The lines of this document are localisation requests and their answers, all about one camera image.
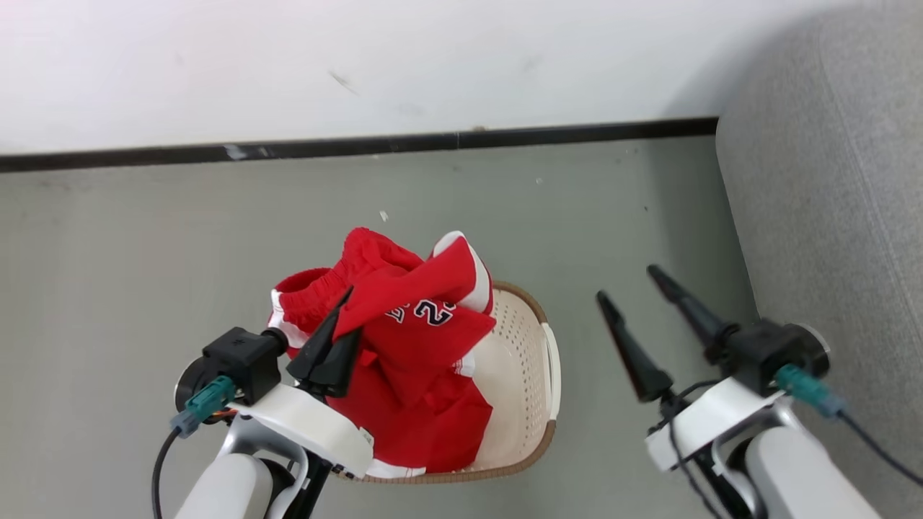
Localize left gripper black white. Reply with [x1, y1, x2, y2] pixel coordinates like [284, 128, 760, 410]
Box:
[175, 286, 374, 479]

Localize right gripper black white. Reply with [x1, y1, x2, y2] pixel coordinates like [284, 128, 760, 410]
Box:
[596, 264, 831, 474]

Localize red basketball shorts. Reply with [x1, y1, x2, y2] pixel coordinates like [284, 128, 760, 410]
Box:
[268, 227, 498, 480]

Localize cream perforated laundry basket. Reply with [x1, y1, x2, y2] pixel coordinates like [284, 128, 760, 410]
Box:
[332, 281, 562, 484]

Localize black baseboard strip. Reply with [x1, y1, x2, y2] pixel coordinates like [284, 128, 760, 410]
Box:
[0, 117, 720, 174]

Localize grey fabric sofa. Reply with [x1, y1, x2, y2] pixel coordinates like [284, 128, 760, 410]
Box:
[716, 0, 923, 519]

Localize right gripper thin black cable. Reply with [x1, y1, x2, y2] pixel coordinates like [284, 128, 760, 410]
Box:
[658, 379, 725, 519]

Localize left teal cable connector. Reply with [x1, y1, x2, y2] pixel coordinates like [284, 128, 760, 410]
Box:
[171, 376, 237, 439]

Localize teal cable connector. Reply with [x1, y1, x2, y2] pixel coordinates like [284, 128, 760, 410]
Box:
[171, 376, 237, 439]
[774, 364, 849, 420]

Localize right teal cable connector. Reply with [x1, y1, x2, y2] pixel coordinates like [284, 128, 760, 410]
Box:
[774, 364, 849, 420]

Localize right arm black connector cable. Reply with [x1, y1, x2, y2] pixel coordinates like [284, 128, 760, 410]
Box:
[839, 409, 923, 487]

